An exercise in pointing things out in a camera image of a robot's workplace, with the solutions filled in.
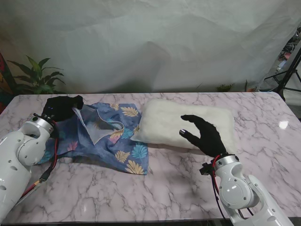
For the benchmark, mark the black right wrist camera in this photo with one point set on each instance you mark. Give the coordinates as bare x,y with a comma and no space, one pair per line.
205,169

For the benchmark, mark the white backdrop cloth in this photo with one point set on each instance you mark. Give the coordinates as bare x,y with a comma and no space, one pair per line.
150,42

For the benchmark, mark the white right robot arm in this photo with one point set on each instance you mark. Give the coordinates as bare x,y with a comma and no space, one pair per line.
240,188

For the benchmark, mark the black tripod stand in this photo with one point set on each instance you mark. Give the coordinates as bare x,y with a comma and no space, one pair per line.
290,75

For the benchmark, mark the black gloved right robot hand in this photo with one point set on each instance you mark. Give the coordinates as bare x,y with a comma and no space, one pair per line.
207,136

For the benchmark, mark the small green bushy plant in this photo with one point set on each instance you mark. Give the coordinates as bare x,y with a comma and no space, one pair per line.
224,87

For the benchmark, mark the blue floral pillowcase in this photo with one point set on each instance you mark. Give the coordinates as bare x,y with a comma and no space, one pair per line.
103,146

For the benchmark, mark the large green leafy plant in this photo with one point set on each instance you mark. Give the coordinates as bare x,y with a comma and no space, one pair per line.
37,77

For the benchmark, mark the colourful painted panel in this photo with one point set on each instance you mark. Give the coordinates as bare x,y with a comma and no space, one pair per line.
4,80

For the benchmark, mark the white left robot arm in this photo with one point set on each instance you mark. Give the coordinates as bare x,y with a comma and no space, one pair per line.
21,153

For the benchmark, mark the white pillow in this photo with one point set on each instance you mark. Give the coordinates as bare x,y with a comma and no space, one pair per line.
164,122

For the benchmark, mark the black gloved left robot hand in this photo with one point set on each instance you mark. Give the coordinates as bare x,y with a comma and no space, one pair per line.
58,107

